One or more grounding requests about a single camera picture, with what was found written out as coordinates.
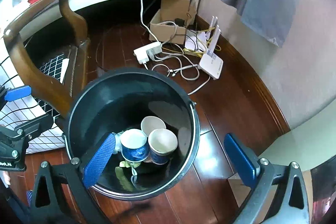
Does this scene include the white power strip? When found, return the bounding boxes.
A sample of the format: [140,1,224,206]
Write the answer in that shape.
[133,42,163,65]

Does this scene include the brown cardboard box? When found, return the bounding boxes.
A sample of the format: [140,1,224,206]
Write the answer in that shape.
[150,0,197,45]

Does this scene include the tangled white cables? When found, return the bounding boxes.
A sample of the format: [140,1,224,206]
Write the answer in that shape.
[143,52,212,96]

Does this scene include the red paper cup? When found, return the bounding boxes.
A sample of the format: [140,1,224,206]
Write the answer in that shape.
[148,129,179,165]

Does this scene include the yellow thin cable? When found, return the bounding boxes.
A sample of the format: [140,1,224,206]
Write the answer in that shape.
[161,27,221,57]

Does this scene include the black appliance with knobs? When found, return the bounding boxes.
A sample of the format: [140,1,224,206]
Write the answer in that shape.
[310,166,336,224]

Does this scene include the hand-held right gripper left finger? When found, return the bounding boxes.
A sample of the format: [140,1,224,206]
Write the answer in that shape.
[28,133,117,224]

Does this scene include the black plastic bucket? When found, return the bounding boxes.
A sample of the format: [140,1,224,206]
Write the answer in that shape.
[64,68,201,201]

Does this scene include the brown wooden chair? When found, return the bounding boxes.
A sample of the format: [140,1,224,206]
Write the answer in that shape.
[3,0,91,119]

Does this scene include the white router with antennas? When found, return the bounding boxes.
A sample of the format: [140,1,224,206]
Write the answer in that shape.
[198,16,223,80]

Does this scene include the blue striped cloth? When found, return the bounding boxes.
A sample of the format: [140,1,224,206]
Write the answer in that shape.
[26,189,35,209]

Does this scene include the white checked tablecloth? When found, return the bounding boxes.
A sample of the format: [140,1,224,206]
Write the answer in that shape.
[0,43,71,154]

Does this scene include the white paper sheets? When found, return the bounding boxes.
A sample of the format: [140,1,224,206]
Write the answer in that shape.
[184,30,208,52]

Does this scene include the blue paper cup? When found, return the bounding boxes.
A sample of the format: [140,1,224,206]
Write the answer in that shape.
[120,129,149,163]

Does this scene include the white paper cup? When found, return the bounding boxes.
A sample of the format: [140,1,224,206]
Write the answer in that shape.
[140,116,167,136]

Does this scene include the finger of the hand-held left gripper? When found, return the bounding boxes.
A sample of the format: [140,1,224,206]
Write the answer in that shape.
[0,85,32,109]
[0,113,55,140]

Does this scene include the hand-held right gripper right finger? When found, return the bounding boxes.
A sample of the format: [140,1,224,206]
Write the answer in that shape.
[224,133,314,224]

